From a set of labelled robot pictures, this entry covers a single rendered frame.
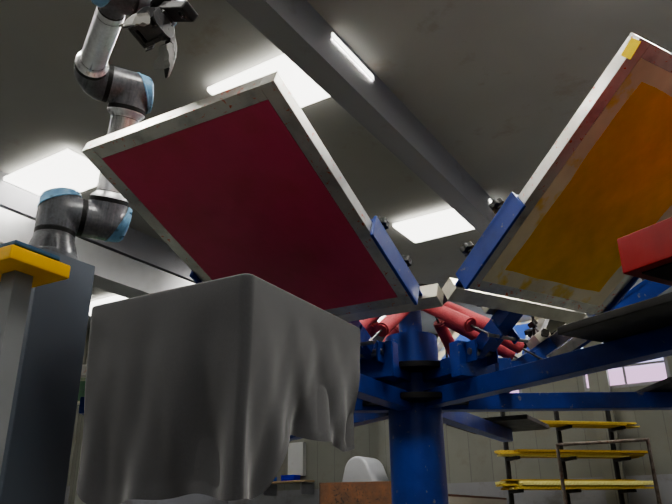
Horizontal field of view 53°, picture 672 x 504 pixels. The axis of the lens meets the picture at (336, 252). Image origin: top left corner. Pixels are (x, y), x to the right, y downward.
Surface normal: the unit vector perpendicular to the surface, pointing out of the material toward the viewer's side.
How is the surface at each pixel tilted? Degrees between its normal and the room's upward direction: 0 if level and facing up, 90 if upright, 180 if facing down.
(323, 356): 94
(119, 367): 91
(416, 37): 180
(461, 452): 90
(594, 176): 148
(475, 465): 90
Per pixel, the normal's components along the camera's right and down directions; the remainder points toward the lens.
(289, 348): 0.85, -0.17
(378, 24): 0.01, 0.93
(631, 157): 0.28, 0.61
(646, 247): -0.86, -0.18
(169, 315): -0.48, -0.32
